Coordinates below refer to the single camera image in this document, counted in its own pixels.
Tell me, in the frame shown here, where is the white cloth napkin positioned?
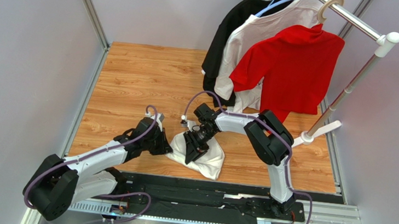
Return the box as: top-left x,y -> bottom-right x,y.
166,132 -> 225,180

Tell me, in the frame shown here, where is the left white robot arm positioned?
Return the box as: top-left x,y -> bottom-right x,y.
22,114 -> 172,221

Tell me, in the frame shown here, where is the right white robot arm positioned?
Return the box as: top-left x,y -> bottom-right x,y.
183,103 -> 296,214

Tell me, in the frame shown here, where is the red t-shirt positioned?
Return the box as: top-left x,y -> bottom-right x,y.
229,24 -> 345,122

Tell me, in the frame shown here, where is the black t-shirt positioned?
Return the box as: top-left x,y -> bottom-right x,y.
201,0 -> 295,107

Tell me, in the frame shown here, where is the blue hanger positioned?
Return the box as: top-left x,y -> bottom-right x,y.
255,0 -> 294,18

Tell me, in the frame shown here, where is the white flower print t-shirt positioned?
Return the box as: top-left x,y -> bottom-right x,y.
215,0 -> 322,113

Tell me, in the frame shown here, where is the wooden hanger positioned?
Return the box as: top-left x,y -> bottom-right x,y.
316,0 -> 345,24

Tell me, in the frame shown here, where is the metal clothes rack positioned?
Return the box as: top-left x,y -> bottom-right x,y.
291,0 -> 399,157

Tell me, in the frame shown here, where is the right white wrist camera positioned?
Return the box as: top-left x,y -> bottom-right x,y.
180,115 -> 195,129

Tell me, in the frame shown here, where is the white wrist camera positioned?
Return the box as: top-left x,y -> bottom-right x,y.
145,111 -> 164,131
180,115 -> 195,129

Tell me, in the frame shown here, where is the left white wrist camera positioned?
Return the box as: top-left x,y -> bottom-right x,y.
145,111 -> 164,131

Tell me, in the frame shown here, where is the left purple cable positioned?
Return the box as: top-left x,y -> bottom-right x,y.
21,93 -> 161,224

